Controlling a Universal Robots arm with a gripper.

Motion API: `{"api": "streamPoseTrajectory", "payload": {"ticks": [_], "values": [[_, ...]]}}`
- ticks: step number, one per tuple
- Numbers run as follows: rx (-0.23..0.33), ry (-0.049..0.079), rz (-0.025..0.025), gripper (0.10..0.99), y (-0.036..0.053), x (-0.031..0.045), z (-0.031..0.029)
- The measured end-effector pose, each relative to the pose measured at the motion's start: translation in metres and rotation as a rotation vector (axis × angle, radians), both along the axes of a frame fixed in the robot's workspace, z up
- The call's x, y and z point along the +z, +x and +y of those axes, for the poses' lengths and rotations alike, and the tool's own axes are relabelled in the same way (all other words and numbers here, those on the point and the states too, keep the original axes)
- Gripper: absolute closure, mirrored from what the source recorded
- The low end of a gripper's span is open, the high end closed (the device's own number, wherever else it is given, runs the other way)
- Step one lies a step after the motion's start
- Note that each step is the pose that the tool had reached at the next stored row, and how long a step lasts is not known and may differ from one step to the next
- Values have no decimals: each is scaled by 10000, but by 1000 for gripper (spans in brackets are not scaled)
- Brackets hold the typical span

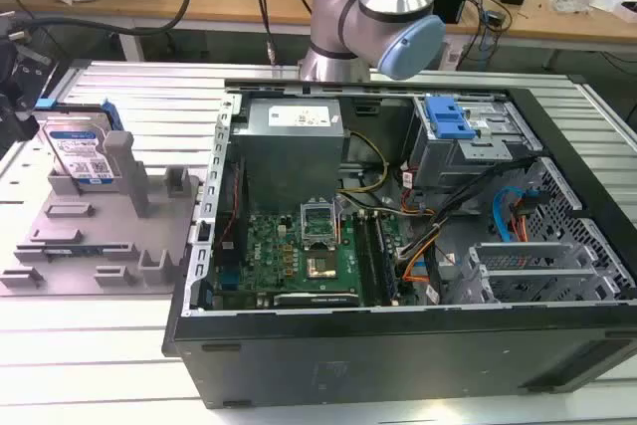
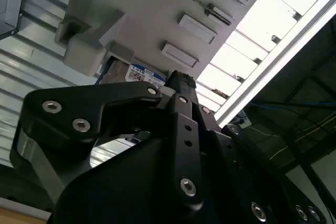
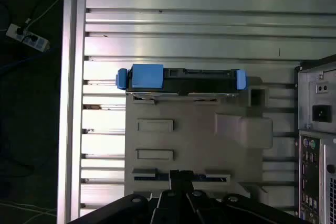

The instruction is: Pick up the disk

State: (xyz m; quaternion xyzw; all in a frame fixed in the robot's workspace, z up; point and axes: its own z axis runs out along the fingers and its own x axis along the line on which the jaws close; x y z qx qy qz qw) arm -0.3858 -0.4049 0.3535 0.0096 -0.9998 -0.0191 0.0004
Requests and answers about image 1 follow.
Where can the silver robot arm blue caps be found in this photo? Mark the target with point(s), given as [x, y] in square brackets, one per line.
[383, 2]

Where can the hard disk in blue carrier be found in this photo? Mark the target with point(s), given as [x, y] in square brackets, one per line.
[74, 146]

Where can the silver disk bay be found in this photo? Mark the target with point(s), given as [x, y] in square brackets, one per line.
[527, 266]

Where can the gray parts rack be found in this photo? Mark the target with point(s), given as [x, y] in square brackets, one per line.
[99, 226]

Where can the RAM stick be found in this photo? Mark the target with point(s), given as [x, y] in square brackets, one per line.
[74, 249]

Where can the wooden desk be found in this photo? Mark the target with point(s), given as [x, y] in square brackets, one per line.
[224, 2]

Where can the gray power supply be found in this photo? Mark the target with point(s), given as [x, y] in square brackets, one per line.
[288, 161]

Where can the green motherboard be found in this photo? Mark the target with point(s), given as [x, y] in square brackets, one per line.
[264, 246]

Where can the CPU socket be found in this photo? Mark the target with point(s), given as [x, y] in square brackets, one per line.
[322, 267]

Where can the RAM slot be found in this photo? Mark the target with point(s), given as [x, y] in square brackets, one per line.
[364, 256]
[384, 256]

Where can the blue drive cage latch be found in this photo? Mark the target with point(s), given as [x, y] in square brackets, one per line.
[448, 119]

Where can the silver drive cage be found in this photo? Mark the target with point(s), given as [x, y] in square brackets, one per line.
[448, 161]

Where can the black PC case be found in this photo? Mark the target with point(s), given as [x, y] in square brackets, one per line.
[398, 355]

